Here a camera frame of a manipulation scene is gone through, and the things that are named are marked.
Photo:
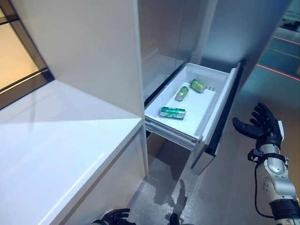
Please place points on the stainless steel fridge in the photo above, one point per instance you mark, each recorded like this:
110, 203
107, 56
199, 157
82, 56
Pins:
164, 28

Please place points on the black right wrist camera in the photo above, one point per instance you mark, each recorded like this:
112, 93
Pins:
254, 155

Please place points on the tall white cabinet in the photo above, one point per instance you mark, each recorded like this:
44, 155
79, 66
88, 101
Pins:
82, 42

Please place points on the white counter cabinet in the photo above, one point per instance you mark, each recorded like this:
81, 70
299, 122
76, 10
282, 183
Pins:
58, 164

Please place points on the white fridge drawer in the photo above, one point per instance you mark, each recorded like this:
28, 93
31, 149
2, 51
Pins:
201, 110

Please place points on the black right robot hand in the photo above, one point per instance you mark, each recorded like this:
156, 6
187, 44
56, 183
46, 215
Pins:
267, 129

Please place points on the black framed frosted window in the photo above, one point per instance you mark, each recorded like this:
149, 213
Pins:
14, 54

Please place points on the tall green beer can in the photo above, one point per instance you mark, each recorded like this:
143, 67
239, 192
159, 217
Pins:
173, 113

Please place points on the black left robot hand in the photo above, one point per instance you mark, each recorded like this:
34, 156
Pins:
114, 218

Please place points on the small green drink can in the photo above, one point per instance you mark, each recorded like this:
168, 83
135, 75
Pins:
197, 85
182, 93

